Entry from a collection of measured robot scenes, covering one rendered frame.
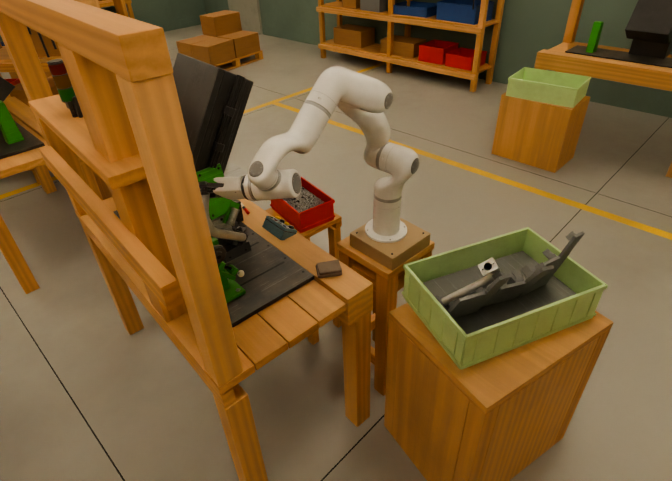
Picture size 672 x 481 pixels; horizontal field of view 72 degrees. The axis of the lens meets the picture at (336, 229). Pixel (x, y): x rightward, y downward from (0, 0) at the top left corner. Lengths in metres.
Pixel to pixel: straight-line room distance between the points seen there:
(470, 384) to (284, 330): 0.67
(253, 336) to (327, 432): 0.92
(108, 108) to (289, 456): 1.73
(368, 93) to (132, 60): 0.75
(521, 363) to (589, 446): 0.95
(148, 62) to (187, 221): 0.38
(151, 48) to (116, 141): 0.50
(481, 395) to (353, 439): 0.95
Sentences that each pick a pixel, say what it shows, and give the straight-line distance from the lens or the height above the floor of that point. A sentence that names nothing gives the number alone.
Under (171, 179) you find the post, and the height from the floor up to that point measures 1.62.
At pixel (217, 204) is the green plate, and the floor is 1.12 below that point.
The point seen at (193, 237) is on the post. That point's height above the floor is 1.45.
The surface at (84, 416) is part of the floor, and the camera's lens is 2.89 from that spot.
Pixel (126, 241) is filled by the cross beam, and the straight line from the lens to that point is 1.61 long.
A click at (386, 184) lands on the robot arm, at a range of 1.90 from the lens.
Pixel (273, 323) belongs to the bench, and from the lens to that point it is 1.74.
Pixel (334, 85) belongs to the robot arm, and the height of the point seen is 1.69.
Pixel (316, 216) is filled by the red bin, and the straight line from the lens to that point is 2.30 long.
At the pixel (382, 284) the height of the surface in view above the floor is 0.77.
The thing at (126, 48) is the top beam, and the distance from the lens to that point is 1.02.
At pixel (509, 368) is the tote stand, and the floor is 0.79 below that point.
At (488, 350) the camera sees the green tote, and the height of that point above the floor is 0.84.
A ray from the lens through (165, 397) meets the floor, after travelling 2.78.
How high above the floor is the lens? 2.12
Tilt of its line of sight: 35 degrees down
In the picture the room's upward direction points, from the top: 2 degrees counter-clockwise
